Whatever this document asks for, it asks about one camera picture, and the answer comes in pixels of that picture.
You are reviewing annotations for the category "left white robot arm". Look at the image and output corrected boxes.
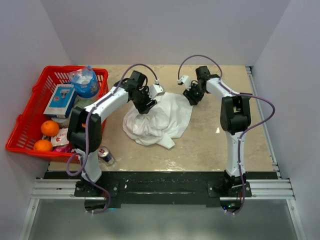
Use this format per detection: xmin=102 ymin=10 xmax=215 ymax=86
xmin=67 ymin=70 xmax=165 ymax=196

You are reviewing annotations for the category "upper orange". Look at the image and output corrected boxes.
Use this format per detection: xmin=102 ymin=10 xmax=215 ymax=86
xmin=40 ymin=120 xmax=60 ymax=137

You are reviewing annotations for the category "blue red drink can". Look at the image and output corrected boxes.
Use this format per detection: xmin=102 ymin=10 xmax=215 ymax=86
xmin=97 ymin=146 xmax=115 ymax=165

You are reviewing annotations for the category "blue white razor box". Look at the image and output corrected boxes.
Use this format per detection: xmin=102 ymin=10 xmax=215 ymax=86
xmin=43 ymin=84 xmax=77 ymax=119

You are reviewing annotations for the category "blue plastic bag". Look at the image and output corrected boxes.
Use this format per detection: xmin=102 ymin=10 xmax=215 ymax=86
xmin=67 ymin=65 xmax=100 ymax=99

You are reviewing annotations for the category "orange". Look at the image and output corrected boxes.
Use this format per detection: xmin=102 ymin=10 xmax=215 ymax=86
xmin=40 ymin=120 xmax=60 ymax=137
xmin=33 ymin=139 xmax=53 ymax=152

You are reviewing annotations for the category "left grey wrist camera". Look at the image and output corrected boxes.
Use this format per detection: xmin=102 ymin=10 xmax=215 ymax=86
xmin=148 ymin=84 xmax=166 ymax=99

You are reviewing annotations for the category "red plastic basket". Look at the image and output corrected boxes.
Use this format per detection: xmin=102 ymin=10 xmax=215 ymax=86
xmin=5 ymin=65 xmax=110 ymax=165

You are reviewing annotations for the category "pink packet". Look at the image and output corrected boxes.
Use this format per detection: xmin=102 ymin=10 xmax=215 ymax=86
xmin=53 ymin=144 xmax=74 ymax=153

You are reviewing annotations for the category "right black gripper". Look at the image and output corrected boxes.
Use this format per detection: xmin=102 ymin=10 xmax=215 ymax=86
xmin=183 ymin=83 xmax=206 ymax=106

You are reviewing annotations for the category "lower orange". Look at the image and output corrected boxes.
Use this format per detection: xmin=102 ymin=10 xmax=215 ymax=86
xmin=33 ymin=139 xmax=53 ymax=152

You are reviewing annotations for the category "red white snack packet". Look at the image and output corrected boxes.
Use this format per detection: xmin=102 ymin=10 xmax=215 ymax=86
xmin=50 ymin=128 xmax=69 ymax=148

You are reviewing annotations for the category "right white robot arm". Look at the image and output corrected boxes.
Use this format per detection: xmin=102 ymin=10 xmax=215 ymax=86
xmin=177 ymin=66 xmax=251 ymax=197

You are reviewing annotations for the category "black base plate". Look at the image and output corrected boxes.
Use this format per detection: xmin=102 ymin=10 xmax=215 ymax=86
xmin=74 ymin=171 xmax=252 ymax=210

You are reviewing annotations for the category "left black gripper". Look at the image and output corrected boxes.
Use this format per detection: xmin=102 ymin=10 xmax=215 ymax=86
xmin=132 ymin=86 xmax=158 ymax=115

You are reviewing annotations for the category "aluminium rail frame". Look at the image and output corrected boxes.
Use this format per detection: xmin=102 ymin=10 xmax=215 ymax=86
xmin=17 ymin=65 xmax=307 ymax=240

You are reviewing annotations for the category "white printed t-shirt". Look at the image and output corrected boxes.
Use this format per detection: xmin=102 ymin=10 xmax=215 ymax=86
xmin=122 ymin=92 xmax=193 ymax=149

